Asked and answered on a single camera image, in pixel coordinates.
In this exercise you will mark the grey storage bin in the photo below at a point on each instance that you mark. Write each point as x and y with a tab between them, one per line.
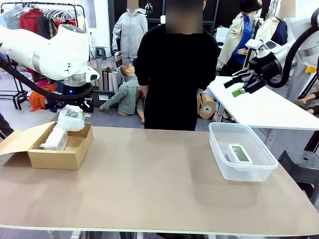
107	98

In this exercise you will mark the mannequin in grey hoodie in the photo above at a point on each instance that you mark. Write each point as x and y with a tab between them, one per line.
129	30

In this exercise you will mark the tall grey paper roll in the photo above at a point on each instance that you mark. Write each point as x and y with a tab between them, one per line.
101	62

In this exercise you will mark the open brown cardboard box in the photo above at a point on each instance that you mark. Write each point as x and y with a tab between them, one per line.
59	158

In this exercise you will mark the orange cloth heap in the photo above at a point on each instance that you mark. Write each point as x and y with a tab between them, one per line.
37	102

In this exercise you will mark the black plastic stool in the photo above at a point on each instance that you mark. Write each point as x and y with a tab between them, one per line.
301	164

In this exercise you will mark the person in black top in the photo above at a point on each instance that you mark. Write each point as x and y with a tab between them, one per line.
174	74

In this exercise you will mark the red hanging shirt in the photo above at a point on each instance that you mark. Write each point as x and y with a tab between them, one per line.
31	21

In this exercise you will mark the clear plastic container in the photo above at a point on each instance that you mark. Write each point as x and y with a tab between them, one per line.
249	174

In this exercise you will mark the small grey stool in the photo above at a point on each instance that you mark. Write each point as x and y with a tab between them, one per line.
100	52

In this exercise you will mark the white side table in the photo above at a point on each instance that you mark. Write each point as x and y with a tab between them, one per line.
261	109

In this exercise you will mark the dark trouser leg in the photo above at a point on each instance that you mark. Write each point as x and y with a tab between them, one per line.
5	127

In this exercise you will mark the mannequin beige coat black hat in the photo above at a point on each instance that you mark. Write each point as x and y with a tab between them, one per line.
236	37

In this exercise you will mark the white paper roll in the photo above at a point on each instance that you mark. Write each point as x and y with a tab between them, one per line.
110	82
114	82

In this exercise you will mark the black hanging garment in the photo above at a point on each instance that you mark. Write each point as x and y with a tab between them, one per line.
46	27

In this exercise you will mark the unwrapped white digital clock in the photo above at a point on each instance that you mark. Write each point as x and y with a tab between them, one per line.
239	154

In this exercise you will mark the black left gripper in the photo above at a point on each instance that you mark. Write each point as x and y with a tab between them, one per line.
74	90

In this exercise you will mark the brown paper roll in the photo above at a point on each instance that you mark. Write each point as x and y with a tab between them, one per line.
105	82

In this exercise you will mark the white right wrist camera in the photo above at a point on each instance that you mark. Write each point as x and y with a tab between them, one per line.
254	46

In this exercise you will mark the tightly bubble-wrapped white clock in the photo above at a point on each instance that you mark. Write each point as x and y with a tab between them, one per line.
71	122

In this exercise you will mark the loosely bubble-wrapped white clock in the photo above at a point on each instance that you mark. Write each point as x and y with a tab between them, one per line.
56	139

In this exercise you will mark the long red hanging dress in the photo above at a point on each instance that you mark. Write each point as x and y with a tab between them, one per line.
63	23

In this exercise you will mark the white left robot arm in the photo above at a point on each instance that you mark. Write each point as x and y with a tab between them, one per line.
49	54

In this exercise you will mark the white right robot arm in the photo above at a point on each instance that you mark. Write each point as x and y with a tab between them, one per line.
276	49

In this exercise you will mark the sitting mannequin green shirt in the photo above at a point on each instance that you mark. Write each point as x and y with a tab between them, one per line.
127	94

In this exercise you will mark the grey-blue hanging garment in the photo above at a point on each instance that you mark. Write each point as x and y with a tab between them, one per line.
10	18

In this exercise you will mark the lying bare mannequin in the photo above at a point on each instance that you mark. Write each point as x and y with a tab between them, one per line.
309	102

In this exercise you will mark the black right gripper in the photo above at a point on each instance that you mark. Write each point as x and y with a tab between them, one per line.
270	70

